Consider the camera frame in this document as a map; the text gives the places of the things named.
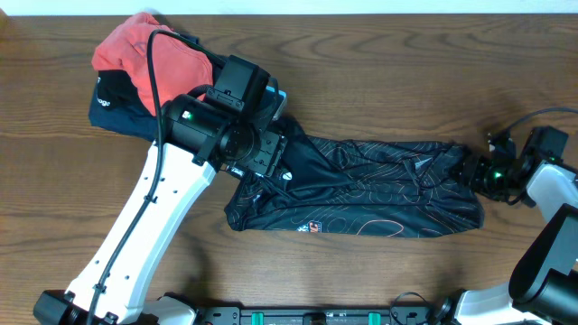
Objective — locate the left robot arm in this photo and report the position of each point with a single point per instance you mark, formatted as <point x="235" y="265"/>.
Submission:
<point x="200" y="136"/>

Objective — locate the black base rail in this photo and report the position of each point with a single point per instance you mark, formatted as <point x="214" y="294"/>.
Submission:
<point x="412" y="315"/>

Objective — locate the navy folded garment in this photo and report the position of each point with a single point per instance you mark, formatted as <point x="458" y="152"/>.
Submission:
<point x="116" y="107"/>

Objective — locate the black printed cycling jersey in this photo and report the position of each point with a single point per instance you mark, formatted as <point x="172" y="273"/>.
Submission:
<point x="357" y="187"/>

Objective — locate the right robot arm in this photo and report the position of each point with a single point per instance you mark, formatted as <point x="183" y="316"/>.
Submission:
<point x="543" y="286"/>

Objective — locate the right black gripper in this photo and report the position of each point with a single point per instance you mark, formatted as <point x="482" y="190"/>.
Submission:
<point x="474" y="167"/>

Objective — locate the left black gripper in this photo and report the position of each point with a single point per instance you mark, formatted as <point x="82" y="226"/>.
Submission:
<point x="270" y="153"/>

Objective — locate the red folded shirt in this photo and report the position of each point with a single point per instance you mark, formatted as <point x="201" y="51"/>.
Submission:
<point x="178" y="68"/>

